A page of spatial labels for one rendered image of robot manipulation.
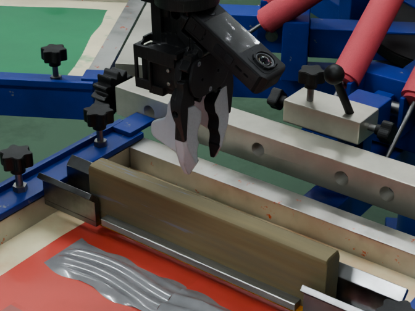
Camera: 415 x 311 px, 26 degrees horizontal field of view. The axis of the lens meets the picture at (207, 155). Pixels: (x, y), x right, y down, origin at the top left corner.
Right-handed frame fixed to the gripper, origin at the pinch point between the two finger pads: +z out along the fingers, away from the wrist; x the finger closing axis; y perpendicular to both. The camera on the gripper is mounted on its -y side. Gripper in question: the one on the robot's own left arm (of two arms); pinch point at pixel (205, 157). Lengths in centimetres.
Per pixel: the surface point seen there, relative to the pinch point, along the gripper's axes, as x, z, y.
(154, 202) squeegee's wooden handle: 2.0, 7.4, 6.5
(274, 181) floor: -162, 112, 90
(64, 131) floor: -146, 111, 178
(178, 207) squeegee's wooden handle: 2.1, 6.8, 2.7
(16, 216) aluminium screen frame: 8.1, 13.3, 25.5
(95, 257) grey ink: 6.7, 15.6, 13.0
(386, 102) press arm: -41.6, 8.4, -3.6
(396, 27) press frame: -77, 10, 11
